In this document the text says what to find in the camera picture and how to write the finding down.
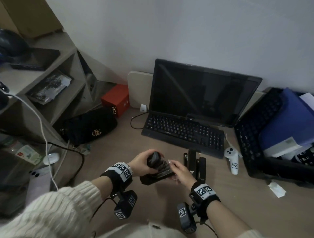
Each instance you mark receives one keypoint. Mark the brown cardboard box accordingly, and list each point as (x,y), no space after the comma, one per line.
(27,16)

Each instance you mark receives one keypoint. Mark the person's right forearm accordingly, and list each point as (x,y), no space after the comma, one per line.
(228,220)

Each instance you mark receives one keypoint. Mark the black perforated file basket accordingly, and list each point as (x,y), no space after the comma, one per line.
(250,137)

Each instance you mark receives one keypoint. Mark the black computer monitor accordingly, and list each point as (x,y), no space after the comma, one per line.
(203,90)

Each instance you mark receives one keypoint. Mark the person's left hand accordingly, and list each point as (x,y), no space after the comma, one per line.
(141,164)

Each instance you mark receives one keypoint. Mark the red box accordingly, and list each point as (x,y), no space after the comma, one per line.
(114,99)

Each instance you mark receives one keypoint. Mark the grey top stapler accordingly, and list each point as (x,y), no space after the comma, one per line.
(155,158)

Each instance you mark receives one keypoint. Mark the blue folder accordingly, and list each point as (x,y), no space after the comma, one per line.
(287,120)

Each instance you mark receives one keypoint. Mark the person's right hand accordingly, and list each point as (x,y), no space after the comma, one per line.
(185,175)

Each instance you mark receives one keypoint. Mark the black keyboard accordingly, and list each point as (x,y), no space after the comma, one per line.
(181,132)

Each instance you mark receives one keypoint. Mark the pale smartphone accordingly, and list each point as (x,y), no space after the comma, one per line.
(39,174)

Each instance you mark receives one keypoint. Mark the cream knitted sweater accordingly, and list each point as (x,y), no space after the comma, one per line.
(137,231)

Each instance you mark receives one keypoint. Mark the black marker wristband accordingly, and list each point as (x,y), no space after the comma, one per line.
(203,196)
(117,174)

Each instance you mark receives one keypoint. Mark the beige shelf unit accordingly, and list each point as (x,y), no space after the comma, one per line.
(66,88)

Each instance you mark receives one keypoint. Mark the white handheld controller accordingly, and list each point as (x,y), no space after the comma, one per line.
(234,164)

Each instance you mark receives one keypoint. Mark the white computer mouse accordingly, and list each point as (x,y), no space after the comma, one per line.
(51,159)

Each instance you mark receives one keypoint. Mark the small black stapler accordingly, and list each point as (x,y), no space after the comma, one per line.
(192,157)

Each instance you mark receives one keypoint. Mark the slim black stapler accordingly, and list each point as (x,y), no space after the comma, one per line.
(202,169)

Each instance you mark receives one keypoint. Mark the white paper sheets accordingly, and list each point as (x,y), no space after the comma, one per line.
(307,100)

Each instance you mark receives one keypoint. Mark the grey bag charm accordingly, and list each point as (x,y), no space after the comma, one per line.
(86,149)

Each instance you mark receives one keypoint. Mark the black white patterned sheet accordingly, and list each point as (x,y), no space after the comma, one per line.
(306,157)

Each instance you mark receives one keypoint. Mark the green white packet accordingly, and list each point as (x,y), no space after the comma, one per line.
(27,154)

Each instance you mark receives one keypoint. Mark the white cardboard box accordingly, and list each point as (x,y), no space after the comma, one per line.
(282,147)

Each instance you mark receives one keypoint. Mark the crumpled white paper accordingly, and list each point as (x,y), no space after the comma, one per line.
(277,188)

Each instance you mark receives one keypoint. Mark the black handbag gold logo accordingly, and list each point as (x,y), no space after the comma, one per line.
(85,127)

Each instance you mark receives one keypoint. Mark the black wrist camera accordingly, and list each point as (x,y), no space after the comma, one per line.
(186,218)
(126,204)

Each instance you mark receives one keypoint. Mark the person's left forearm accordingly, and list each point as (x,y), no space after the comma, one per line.
(56,213)

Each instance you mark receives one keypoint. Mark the black white picture booklet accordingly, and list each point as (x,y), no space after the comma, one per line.
(49,87)

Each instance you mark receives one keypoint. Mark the white plug adapter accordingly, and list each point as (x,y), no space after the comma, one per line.
(143,108)

